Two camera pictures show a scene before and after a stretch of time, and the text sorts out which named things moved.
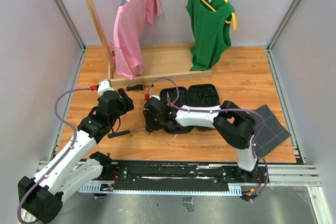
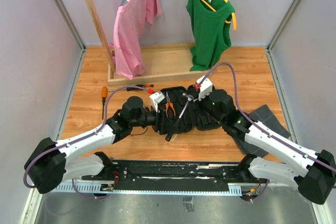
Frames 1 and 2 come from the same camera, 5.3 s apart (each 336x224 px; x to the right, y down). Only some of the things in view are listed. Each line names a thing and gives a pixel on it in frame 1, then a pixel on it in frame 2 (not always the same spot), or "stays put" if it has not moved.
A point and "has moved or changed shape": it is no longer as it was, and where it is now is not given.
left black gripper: (126, 104) → (163, 124)
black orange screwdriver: (138, 87) stays put
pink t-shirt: (128, 21) stays put
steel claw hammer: (111, 135) has moved or changed shape
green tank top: (210, 16) stays put
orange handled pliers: (169, 102) stays put
